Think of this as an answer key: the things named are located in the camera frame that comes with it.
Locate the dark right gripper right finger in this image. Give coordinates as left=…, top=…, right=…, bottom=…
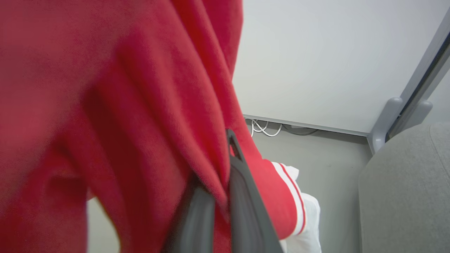
left=226, top=129, right=284, bottom=253

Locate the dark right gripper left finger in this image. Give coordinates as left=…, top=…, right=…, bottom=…
left=165, top=183, right=216, bottom=253

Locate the red garment with white trim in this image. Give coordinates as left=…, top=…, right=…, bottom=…
left=0, top=0, right=322, bottom=253

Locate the grey fabric sofa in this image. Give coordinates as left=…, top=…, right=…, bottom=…
left=358, top=121, right=450, bottom=253

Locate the grey partition foot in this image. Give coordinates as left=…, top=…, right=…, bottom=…
left=367, top=97, right=404, bottom=154
left=388, top=101, right=433, bottom=138

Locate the wide white partition panel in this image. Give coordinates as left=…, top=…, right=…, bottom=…
left=231, top=0, right=450, bottom=137

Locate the narrow white partition panel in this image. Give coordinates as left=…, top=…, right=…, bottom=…
left=420, top=67, right=450, bottom=124

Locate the white looped cable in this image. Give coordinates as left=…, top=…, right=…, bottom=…
left=250, top=119, right=283, bottom=138

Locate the black floor cable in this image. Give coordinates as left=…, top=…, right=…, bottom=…
left=282, top=124, right=319, bottom=136

